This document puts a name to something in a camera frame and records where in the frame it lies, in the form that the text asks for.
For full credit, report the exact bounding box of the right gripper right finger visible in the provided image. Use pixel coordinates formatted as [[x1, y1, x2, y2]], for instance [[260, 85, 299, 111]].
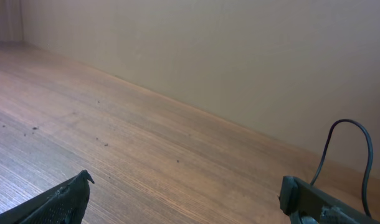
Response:
[[278, 176, 379, 224]]

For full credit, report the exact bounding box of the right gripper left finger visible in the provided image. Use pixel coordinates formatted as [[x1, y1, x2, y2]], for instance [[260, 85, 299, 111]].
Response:
[[0, 170, 94, 224]]

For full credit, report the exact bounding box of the right camera black cable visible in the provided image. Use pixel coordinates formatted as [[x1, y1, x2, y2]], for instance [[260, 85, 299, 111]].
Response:
[[310, 118, 374, 218]]

